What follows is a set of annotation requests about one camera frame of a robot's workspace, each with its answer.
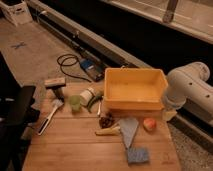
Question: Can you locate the grey blue cloth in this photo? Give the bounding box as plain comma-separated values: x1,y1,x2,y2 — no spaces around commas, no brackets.
118,117,139,148

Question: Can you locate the yellow plastic bin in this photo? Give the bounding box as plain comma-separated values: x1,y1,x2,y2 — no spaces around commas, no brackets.
104,68,168,110

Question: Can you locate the red yellow apple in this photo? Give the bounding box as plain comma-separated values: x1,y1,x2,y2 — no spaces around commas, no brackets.
143,118,157,131

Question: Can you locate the green plastic cup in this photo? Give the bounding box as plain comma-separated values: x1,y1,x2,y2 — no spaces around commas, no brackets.
69,95,81,112

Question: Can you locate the white cardboard box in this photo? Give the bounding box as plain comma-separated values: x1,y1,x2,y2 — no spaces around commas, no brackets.
0,0,32,26

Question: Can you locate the black squeegee tool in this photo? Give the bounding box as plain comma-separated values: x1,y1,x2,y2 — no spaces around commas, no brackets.
44,77,66,100

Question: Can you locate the yellow banana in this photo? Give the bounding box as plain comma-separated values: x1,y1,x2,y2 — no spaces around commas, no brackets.
95,126,120,136

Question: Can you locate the blue sponge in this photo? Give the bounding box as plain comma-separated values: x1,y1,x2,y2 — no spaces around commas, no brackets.
126,147,149,164

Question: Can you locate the black chair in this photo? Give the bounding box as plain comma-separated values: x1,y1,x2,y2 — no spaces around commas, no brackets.
0,52,40,171

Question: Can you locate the black cable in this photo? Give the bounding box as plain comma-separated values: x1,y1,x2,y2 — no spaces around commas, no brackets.
56,53,93,83

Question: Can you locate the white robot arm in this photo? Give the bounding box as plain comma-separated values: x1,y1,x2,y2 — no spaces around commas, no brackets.
161,62,213,126

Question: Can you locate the green cucumber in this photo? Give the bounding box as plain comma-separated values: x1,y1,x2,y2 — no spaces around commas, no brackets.
87,91,104,113

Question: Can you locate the blue power device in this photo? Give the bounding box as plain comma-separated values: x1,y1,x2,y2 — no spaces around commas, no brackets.
80,59,104,82

